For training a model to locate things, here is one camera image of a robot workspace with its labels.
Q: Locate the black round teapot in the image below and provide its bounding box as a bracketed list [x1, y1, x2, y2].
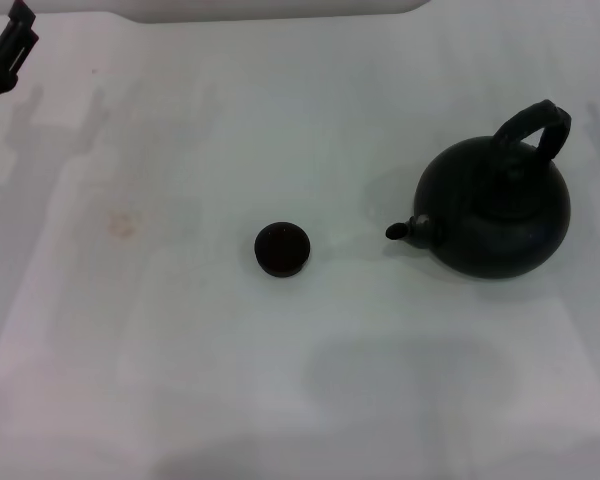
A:
[384, 98, 573, 281]

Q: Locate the small dark teacup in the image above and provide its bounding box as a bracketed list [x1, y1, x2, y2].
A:
[253, 220, 313, 278]

